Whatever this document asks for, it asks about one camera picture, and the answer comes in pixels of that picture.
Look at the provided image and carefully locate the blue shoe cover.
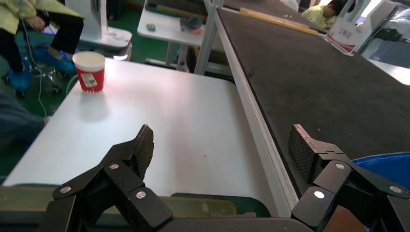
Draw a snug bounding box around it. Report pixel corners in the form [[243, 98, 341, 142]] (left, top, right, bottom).
[[33, 47, 76, 73], [8, 62, 33, 92]]

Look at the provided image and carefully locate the dark-haired seated worker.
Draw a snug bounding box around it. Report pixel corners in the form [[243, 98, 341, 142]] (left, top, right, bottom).
[[301, 0, 349, 30]]

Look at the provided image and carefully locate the grey-sleeved person arm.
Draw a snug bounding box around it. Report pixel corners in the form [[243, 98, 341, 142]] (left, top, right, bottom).
[[0, 92, 49, 148]]

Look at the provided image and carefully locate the white machine column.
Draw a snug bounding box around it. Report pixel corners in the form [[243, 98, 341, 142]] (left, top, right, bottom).
[[339, 0, 402, 54]]

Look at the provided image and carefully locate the large black conveyor mat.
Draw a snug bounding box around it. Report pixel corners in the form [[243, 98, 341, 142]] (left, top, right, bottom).
[[217, 8, 410, 197]]

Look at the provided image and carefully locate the yellow wooden strip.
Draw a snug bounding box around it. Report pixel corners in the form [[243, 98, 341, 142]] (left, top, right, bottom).
[[239, 7, 320, 36]]

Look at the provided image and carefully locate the blue corrugated plastic box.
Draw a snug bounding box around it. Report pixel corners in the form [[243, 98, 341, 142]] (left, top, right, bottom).
[[323, 152, 410, 232]]

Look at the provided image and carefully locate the thin white cable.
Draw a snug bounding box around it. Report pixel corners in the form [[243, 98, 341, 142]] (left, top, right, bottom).
[[19, 0, 48, 118]]

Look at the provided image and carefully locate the white red acrylic sign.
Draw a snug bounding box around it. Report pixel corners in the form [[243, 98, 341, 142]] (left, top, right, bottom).
[[326, 16, 366, 57]]

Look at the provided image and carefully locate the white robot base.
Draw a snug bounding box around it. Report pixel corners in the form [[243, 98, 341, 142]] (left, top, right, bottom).
[[64, 0, 132, 61]]

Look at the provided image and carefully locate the white upright frame post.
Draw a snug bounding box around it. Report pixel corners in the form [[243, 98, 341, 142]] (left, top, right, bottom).
[[193, 0, 225, 76]]

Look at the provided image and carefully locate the worker in yellow-green jacket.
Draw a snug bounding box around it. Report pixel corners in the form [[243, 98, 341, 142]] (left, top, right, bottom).
[[0, 0, 85, 74]]

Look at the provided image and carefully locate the small white side table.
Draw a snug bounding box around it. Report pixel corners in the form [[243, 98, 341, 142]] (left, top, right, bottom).
[[137, 0, 209, 73]]

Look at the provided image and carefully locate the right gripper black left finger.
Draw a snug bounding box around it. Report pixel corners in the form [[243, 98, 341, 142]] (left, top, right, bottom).
[[38, 124, 174, 232]]

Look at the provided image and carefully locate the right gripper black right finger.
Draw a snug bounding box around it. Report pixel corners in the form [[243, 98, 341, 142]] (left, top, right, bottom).
[[287, 124, 410, 232]]

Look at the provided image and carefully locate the red paper cup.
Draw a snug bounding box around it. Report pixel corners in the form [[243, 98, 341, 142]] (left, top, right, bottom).
[[72, 51, 106, 93]]

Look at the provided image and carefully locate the aluminium conveyor frame rail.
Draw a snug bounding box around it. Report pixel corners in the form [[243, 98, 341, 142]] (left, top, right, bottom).
[[205, 0, 300, 218]]

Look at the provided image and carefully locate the grey lumpy object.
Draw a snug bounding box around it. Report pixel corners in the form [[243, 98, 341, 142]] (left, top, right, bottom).
[[179, 16, 205, 35]]

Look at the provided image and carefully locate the small black conveyor mat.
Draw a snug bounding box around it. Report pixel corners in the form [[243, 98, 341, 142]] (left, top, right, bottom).
[[222, 0, 321, 31]]

